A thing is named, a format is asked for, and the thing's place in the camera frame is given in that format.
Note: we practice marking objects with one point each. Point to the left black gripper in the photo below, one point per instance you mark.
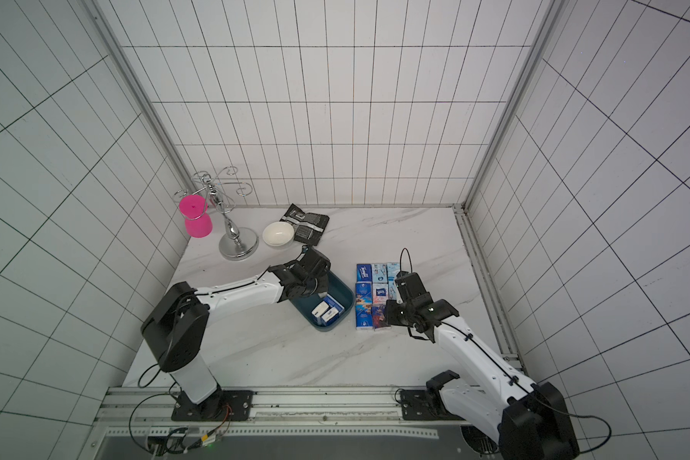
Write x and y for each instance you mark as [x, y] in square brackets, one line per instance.
[323, 280]

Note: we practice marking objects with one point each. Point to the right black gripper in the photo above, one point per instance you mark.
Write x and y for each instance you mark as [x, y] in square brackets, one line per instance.
[396, 310]

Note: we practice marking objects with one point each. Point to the light blue figures tissue pack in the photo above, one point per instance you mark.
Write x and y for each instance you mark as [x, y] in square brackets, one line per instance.
[393, 292]

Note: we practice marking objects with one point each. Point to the dark purple anime tissue pack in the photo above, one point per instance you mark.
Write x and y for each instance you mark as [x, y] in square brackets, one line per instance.
[379, 317]

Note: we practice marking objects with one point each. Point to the pink white Tempo tissue pack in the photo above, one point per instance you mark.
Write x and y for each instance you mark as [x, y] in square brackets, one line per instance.
[380, 293]

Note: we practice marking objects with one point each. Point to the light blue cartoon tissue pack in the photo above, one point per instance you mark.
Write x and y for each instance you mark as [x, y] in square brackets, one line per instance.
[393, 270]

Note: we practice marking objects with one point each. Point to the light blue Vinda tissue pack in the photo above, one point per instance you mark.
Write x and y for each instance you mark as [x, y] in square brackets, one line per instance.
[379, 273]

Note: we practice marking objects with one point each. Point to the blue orange Vinda tissue pack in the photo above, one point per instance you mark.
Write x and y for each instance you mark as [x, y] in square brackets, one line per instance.
[364, 294]

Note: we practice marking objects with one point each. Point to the dark blue Tempo tissue pack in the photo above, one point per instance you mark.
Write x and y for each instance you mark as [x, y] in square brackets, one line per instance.
[364, 273]

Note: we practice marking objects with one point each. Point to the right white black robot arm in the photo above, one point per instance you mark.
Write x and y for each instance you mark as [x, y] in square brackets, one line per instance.
[524, 419]

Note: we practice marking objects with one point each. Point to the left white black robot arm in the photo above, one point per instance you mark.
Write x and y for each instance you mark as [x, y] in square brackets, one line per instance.
[187, 318]

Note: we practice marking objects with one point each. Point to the teal plastic storage box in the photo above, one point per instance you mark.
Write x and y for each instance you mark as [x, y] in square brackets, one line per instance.
[325, 310]

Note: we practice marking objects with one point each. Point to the white ceramic bowl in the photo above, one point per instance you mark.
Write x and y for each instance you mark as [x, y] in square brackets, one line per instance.
[278, 234]

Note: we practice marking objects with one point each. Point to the black snack packet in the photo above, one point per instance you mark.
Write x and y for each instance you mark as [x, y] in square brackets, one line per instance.
[308, 227]

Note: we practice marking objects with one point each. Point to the chrome cup holder stand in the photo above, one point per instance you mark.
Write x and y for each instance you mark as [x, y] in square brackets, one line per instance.
[237, 243]

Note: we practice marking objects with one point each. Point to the pink plastic cup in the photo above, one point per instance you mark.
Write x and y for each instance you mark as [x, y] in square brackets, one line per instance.
[198, 223]

